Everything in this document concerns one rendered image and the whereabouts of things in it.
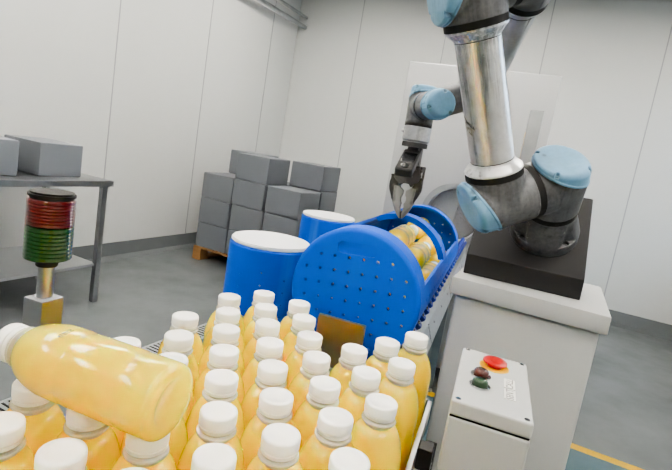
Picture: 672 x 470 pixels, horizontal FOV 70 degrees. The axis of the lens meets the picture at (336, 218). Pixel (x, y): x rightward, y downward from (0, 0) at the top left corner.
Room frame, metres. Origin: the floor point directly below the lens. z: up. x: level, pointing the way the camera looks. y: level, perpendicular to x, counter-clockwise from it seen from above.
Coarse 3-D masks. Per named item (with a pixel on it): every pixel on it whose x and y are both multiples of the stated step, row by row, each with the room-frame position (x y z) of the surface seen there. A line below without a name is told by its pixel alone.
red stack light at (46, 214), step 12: (36, 204) 0.66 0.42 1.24; (48, 204) 0.66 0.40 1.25; (60, 204) 0.67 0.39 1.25; (72, 204) 0.69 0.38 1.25; (36, 216) 0.66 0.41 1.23; (48, 216) 0.66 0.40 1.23; (60, 216) 0.67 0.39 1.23; (72, 216) 0.69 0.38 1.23; (48, 228) 0.66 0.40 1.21; (60, 228) 0.67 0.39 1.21
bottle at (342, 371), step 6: (336, 366) 0.68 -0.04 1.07; (342, 366) 0.67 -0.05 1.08; (348, 366) 0.66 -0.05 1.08; (354, 366) 0.66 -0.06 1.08; (330, 372) 0.68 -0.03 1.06; (336, 372) 0.67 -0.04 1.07; (342, 372) 0.66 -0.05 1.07; (348, 372) 0.66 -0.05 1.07; (336, 378) 0.66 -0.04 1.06; (342, 378) 0.66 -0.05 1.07; (348, 378) 0.65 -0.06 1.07; (342, 384) 0.65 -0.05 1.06; (348, 384) 0.65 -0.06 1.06; (342, 390) 0.65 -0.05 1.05
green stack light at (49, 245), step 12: (24, 228) 0.67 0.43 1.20; (36, 228) 0.66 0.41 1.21; (72, 228) 0.69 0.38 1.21; (24, 240) 0.66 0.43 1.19; (36, 240) 0.66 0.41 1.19; (48, 240) 0.66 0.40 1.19; (60, 240) 0.67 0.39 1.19; (72, 240) 0.70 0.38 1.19; (24, 252) 0.66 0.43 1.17; (36, 252) 0.66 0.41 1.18; (48, 252) 0.66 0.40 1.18; (60, 252) 0.67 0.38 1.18
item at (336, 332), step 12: (324, 324) 0.94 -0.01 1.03; (336, 324) 0.93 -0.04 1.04; (348, 324) 0.93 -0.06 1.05; (360, 324) 0.92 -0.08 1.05; (324, 336) 0.94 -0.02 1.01; (336, 336) 0.93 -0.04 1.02; (348, 336) 0.93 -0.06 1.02; (360, 336) 0.92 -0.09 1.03; (324, 348) 0.94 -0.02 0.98; (336, 348) 0.93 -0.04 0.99; (336, 360) 0.93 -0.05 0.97
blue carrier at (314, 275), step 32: (352, 224) 1.16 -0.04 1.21; (384, 224) 1.75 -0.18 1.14; (416, 224) 1.35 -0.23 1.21; (448, 224) 1.72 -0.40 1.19; (320, 256) 1.01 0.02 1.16; (352, 256) 0.99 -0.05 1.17; (384, 256) 0.96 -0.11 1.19; (448, 256) 1.44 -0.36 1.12; (320, 288) 1.00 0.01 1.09; (352, 288) 0.98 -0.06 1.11; (384, 288) 0.96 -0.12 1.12; (416, 288) 0.94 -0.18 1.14; (352, 320) 0.98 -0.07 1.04; (384, 320) 0.96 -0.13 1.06; (416, 320) 0.94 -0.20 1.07
